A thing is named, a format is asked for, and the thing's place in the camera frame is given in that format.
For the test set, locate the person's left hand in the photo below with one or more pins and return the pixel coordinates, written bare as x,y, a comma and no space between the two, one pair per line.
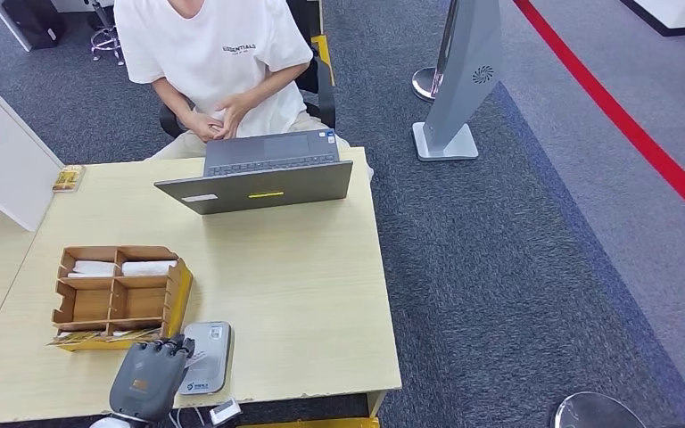
236,109

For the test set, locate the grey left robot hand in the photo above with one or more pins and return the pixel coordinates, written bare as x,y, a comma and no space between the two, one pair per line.
144,378

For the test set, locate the person's right hand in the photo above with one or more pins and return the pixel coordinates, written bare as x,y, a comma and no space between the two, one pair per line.
203,127

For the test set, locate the printed room key card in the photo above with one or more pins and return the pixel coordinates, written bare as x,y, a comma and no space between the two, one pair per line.
76,338
136,335

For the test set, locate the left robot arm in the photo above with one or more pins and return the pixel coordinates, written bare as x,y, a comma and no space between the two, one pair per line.
106,423

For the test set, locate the person's left forearm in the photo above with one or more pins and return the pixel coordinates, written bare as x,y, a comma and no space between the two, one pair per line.
277,85

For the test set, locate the grey card reader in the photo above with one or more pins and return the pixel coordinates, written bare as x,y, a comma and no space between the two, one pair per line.
212,372

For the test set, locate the person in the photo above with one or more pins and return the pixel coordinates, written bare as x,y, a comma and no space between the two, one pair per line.
212,35

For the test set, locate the wooden card organizer box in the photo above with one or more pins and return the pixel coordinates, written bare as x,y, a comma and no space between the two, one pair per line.
91,304

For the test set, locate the small yellow card pack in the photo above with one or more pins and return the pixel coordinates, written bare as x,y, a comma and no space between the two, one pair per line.
69,178

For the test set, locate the grey laptop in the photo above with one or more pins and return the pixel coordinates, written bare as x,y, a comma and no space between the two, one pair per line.
260,189

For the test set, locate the black office chair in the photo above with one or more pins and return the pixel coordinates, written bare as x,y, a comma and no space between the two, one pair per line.
322,97

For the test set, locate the white rolled towel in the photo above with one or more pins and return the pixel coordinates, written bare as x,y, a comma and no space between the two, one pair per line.
94,269
147,268

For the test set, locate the chrome stool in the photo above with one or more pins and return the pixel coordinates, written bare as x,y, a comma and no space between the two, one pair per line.
106,41

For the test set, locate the yellow box under desk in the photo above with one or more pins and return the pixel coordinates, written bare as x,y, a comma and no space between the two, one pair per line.
307,423

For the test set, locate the chrome stanchion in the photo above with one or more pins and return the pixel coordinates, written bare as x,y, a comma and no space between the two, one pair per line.
422,83

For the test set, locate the black bag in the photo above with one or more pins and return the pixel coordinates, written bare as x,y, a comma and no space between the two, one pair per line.
32,23

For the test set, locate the white cabinet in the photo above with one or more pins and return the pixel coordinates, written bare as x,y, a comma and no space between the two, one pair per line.
5,159

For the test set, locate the white slanted panel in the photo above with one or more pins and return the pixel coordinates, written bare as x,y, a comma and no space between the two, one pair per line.
8,26

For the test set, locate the grey kiosk stand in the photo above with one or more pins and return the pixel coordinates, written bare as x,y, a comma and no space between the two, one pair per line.
463,77

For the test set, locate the round chrome base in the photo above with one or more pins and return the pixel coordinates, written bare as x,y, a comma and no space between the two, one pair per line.
596,413

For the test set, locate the white platform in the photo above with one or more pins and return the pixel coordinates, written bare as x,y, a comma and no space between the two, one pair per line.
679,12

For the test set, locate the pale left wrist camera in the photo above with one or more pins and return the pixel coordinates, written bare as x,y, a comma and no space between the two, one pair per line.
224,412

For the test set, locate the yellow metal frame piece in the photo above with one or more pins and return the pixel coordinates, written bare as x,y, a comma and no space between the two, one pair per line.
323,53

